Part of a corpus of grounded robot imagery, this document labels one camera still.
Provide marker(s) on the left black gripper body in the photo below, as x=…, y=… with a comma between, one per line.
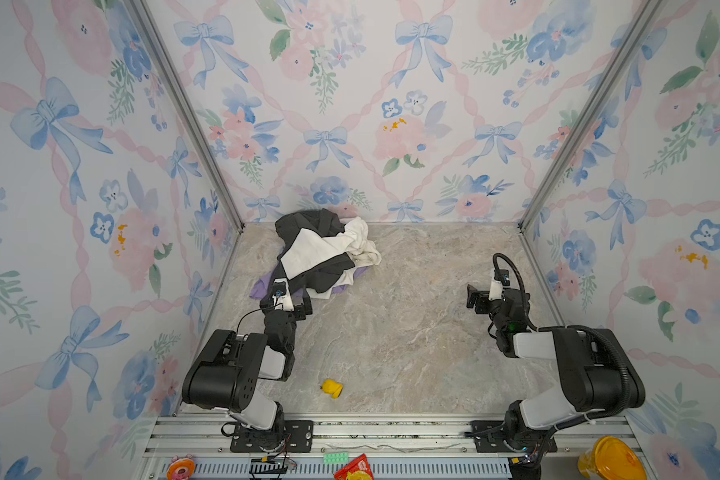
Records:
x=300, y=302

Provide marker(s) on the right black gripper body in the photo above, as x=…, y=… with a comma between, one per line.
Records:
x=480, y=299

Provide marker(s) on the white cloth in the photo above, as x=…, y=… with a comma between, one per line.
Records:
x=310, y=250

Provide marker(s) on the black cloth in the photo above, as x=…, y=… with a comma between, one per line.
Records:
x=326, y=224

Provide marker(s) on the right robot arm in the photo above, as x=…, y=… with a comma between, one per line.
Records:
x=595, y=378

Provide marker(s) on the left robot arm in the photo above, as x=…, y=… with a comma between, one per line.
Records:
x=225, y=374

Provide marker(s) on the small yellow toy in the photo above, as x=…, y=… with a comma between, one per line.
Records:
x=332, y=388

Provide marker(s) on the green connector block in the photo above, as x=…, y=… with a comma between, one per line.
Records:
x=337, y=458

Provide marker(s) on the yellow lidded container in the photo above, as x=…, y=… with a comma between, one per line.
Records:
x=611, y=459

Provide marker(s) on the red snack packet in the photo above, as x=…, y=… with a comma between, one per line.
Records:
x=357, y=469

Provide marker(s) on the pink round toy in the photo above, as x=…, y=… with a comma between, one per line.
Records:
x=181, y=468

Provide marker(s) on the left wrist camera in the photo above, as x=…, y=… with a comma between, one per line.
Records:
x=279, y=288

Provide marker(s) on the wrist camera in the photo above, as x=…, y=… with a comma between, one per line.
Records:
x=279, y=288
x=500, y=280

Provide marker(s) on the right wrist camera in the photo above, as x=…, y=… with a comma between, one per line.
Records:
x=500, y=280

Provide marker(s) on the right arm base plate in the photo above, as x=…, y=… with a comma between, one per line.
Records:
x=493, y=436

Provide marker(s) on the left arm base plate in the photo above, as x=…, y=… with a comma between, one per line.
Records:
x=289, y=436

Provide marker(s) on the aluminium rail frame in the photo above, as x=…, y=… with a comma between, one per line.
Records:
x=406, y=446

